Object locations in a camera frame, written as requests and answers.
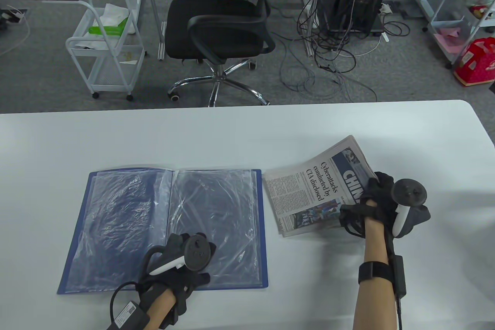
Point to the black office chair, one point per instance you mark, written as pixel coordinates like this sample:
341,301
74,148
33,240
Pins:
216,24

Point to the black left hand controller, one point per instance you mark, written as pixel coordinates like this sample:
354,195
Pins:
199,252

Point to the person's left hand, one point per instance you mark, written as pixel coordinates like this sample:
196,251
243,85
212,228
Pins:
176,247

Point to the floor power strip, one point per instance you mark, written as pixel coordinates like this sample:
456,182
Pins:
11,14

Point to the black right hand controller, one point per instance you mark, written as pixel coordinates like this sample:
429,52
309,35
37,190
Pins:
409,191

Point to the black right wrist sensor box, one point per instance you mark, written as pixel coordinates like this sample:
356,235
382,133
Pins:
398,276

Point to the blue file folder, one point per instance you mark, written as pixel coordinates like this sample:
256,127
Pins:
116,229

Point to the person's right forearm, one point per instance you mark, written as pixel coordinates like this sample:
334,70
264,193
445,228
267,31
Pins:
375,306

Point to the person's right hand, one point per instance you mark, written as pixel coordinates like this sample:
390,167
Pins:
381,194

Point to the white desk leg frame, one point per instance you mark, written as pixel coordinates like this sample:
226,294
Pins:
308,36

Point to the black wrist sensor box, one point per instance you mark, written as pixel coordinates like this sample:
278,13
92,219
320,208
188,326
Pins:
129,314
398,276

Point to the black left wrist sensor box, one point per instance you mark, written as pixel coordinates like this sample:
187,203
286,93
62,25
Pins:
129,314

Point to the pink paper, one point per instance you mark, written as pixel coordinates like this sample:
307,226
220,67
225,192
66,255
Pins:
450,41

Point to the person's left forearm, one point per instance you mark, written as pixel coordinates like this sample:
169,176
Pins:
160,306

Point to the green tissue box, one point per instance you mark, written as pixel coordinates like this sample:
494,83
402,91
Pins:
108,30

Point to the white crumpled paper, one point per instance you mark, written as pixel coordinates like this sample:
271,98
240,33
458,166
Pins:
91,44

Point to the black hand controller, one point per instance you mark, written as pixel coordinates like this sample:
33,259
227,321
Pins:
409,191
199,252

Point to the red gift bag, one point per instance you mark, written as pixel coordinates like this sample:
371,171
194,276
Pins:
477,63

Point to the white shelf rack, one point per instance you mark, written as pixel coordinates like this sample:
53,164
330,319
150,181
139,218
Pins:
456,22

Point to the newspaper with blue masthead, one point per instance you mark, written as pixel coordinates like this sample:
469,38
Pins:
309,190

